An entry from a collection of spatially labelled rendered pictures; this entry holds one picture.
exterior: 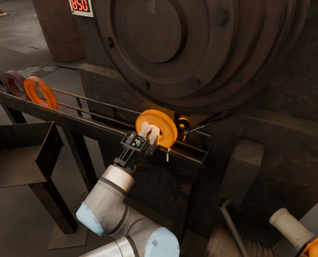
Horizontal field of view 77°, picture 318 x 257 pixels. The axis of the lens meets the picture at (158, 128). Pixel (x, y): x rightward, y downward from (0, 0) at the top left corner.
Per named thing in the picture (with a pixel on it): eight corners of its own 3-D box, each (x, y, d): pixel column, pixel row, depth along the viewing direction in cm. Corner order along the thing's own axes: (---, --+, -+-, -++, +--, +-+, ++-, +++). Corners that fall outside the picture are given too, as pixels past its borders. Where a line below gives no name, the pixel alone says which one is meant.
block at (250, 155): (223, 178, 79) (239, 133, 63) (244, 187, 76) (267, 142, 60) (215, 201, 71) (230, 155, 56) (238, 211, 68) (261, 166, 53)
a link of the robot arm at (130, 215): (148, 263, 53) (111, 241, 49) (132, 247, 63) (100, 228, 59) (166, 229, 57) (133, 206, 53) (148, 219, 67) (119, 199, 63)
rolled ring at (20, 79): (18, 75, 96) (24, 72, 98) (-3, 70, 104) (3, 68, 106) (35, 107, 107) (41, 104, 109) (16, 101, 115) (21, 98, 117)
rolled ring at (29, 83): (17, 79, 97) (23, 76, 100) (38, 112, 107) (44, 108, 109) (37, 77, 87) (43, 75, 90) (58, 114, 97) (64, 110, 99)
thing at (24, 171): (49, 214, 125) (-17, 125, 78) (92, 210, 127) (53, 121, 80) (38, 251, 110) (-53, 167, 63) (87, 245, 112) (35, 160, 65)
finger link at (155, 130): (163, 116, 66) (149, 138, 62) (165, 127, 71) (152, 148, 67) (155, 113, 67) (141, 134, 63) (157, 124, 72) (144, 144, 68)
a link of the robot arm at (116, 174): (130, 197, 60) (105, 183, 64) (139, 182, 62) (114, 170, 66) (122, 186, 53) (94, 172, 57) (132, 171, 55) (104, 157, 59)
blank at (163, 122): (137, 105, 73) (131, 110, 70) (176, 112, 66) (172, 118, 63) (143, 139, 82) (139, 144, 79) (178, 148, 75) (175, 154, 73)
